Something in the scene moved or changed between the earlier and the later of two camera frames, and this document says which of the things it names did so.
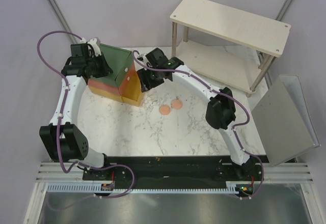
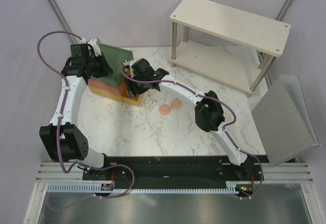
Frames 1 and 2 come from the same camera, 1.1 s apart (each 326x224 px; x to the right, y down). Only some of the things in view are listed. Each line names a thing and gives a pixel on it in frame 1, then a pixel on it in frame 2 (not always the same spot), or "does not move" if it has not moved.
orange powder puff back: (177, 104) does not move
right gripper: (143, 74) to (130, 83)
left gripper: (106, 70) does not move
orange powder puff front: (164, 110) does not move
